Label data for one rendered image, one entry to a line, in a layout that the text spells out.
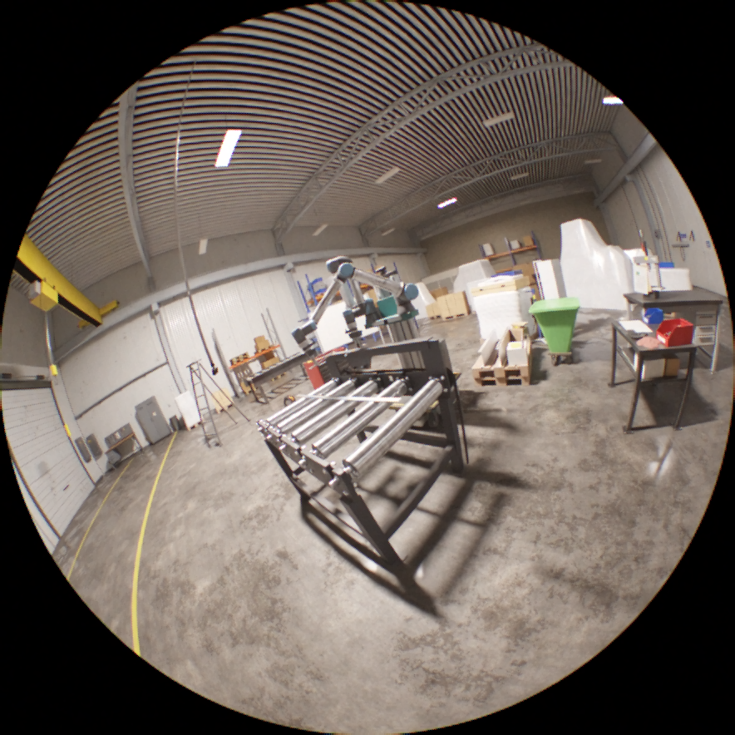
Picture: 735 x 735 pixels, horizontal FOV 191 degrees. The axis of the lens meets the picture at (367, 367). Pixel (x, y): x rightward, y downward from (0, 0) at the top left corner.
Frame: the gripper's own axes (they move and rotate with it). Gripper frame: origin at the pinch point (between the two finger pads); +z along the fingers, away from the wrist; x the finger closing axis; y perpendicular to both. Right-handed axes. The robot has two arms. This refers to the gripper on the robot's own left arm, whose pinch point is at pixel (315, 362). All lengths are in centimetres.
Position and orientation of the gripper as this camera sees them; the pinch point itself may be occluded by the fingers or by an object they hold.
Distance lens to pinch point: 191.0
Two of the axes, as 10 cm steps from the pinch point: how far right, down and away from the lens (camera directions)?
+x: 4.4, 1.4, -8.9
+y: -7.7, 5.7, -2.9
